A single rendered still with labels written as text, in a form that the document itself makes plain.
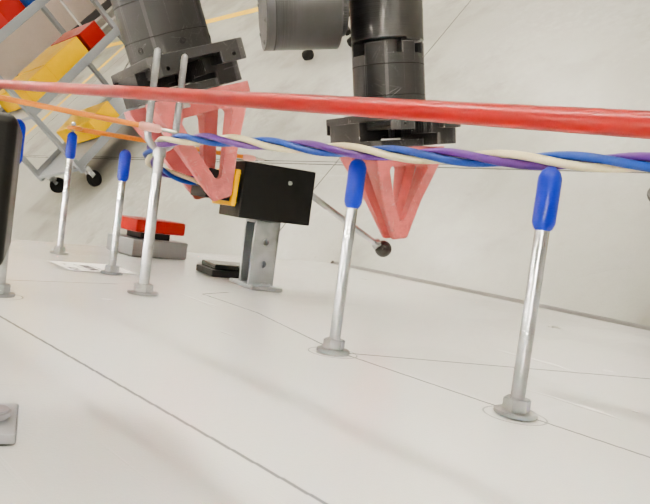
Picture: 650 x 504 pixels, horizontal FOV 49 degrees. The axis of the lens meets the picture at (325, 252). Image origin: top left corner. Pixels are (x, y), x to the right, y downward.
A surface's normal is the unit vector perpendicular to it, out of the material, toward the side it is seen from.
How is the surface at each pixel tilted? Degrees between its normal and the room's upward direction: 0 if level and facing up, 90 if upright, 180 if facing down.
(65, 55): 90
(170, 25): 76
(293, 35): 107
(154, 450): 50
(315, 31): 102
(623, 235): 0
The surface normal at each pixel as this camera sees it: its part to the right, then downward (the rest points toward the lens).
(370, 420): 0.13, -0.99
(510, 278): -0.49, -0.69
